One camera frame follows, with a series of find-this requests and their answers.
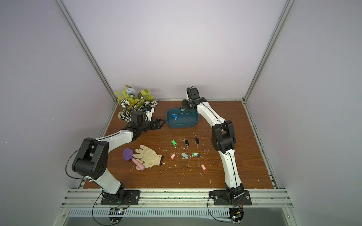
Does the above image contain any purple pink garden trowel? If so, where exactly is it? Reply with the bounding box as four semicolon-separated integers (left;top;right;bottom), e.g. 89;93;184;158
123;148;145;171

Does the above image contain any aluminium front rail frame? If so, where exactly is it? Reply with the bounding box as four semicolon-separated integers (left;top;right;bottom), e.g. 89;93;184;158
53;189;300;226

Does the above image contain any beige work glove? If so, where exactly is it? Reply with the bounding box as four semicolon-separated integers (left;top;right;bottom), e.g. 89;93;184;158
133;145;164;168

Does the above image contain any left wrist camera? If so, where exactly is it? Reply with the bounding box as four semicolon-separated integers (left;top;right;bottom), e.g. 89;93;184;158
145;107;155;121

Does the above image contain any green tag key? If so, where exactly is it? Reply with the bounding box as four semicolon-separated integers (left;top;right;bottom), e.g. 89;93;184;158
192;153;201;158

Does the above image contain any left electronics board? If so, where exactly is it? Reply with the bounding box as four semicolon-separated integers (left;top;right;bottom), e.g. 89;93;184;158
108;208;125;225

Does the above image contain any red tag key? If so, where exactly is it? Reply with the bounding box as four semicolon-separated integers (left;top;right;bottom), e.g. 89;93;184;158
199;162;207;172
170;153;176;161

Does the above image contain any teal plastic storage box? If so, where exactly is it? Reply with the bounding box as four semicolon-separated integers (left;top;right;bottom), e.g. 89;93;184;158
166;108;199;129

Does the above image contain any electronics board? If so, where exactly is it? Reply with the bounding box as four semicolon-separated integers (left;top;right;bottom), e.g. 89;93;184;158
108;208;125;225
229;205;245;224

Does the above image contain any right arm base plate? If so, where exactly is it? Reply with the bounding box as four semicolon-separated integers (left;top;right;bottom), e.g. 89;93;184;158
208;190;252;206

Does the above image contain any right electronics board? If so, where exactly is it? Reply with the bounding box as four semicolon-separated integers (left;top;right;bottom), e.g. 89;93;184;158
229;205;245;224

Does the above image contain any pale teal tag key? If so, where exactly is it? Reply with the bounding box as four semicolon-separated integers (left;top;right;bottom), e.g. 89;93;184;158
182;153;189;159

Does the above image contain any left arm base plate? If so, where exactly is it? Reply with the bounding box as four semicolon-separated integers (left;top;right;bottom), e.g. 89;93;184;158
101;190;140;206

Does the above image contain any artificial potted plant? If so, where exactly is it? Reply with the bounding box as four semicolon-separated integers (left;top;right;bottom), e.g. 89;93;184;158
114;85;158;123

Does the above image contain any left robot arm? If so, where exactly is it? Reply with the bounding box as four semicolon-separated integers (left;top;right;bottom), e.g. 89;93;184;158
72;111;166;202

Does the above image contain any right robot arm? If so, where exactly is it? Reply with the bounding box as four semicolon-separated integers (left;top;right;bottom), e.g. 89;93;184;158
183;86;245;200

